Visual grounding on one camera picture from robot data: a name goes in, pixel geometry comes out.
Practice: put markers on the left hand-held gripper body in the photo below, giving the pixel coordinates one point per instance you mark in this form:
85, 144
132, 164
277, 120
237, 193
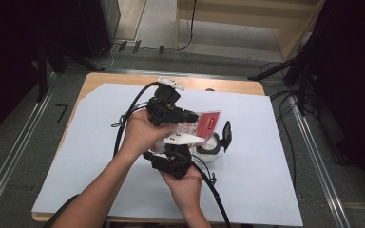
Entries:
164, 110

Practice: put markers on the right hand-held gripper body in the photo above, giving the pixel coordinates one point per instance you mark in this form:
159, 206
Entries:
174, 163

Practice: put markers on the red and white pouch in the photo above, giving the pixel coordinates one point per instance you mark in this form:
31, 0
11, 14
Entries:
207, 123

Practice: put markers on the clear jar with black lid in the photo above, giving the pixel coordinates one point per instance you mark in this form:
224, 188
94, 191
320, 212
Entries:
207, 152

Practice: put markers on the person's left hand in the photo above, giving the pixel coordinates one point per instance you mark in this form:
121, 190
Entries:
139, 136

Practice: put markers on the person's right hand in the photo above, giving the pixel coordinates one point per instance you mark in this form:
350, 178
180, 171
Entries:
185, 190

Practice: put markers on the small dark knob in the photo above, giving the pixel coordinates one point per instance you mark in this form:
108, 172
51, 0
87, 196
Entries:
209, 90

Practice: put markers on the white board sheet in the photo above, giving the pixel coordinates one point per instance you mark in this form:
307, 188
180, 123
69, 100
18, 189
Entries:
250, 190

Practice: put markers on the black metal stand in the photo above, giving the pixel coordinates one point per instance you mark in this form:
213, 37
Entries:
272, 71

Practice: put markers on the wooden steps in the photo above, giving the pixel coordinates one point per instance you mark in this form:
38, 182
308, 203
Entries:
234, 15

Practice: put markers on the dark cabinet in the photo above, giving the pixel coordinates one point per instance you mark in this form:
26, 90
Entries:
95, 25

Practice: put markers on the dark curtain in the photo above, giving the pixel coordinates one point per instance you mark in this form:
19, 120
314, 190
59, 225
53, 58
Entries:
355, 79
6, 47

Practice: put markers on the metal floor rail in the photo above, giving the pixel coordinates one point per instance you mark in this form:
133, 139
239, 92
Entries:
19, 133
316, 158
202, 75

